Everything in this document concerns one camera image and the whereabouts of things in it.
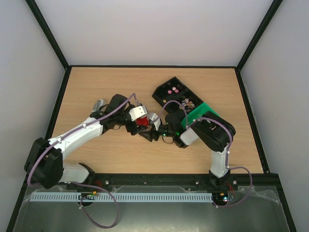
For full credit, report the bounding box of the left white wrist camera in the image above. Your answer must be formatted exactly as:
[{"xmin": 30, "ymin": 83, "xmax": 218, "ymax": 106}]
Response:
[{"xmin": 129, "ymin": 105, "xmax": 148, "ymax": 121}]

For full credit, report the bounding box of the black bin with star candies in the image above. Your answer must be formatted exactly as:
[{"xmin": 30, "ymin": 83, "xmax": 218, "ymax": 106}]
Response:
[{"xmin": 152, "ymin": 76, "xmax": 189, "ymax": 106}]

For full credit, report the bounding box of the red jar lid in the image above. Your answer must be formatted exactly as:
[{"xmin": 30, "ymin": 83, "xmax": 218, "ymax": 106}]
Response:
[{"xmin": 136, "ymin": 117, "xmax": 149, "ymax": 126}]

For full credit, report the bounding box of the black bin with lollipops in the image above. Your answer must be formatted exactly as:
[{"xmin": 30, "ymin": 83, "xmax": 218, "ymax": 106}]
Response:
[{"xmin": 164, "ymin": 90, "xmax": 203, "ymax": 110}]

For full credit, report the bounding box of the light blue cable duct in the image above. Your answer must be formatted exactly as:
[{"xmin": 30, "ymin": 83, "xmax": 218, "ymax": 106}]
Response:
[{"xmin": 29, "ymin": 192, "xmax": 213, "ymax": 203}]

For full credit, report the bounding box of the black front mounting rail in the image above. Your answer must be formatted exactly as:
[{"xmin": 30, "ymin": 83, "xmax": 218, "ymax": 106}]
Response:
[{"xmin": 24, "ymin": 172, "xmax": 281, "ymax": 193}]

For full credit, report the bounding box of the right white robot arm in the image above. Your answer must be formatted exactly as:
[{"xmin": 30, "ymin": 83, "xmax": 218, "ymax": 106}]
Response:
[{"xmin": 139, "ymin": 111, "xmax": 236, "ymax": 189}]

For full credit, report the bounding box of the metal scoop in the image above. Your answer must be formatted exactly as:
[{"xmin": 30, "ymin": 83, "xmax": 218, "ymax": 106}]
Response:
[{"xmin": 92, "ymin": 99, "xmax": 107, "ymax": 112}]

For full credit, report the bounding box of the green bin with gummies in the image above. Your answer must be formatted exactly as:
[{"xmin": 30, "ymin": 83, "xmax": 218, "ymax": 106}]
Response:
[{"xmin": 181, "ymin": 102, "xmax": 219, "ymax": 129}]

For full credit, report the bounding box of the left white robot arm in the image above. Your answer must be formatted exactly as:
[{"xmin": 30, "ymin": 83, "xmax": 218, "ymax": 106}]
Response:
[{"xmin": 24, "ymin": 94, "xmax": 148, "ymax": 189}]

